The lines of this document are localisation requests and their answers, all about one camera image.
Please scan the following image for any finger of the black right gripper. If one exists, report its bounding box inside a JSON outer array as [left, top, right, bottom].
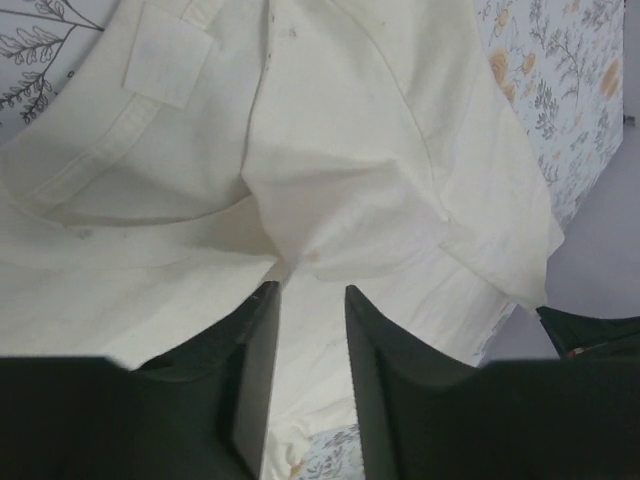
[[536, 307, 639, 359]]

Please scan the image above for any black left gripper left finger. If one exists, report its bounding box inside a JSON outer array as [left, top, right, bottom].
[[1, 281, 280, 479]]

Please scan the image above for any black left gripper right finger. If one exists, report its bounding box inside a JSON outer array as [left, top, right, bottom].
[[345, 286, 639, 479]]

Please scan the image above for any floral patterned table cloth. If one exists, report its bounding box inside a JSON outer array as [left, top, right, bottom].
[[1, 1, 624, 479]]

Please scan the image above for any cream white t shirt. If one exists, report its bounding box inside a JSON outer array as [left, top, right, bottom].
[[1, 1, 563, 479]]

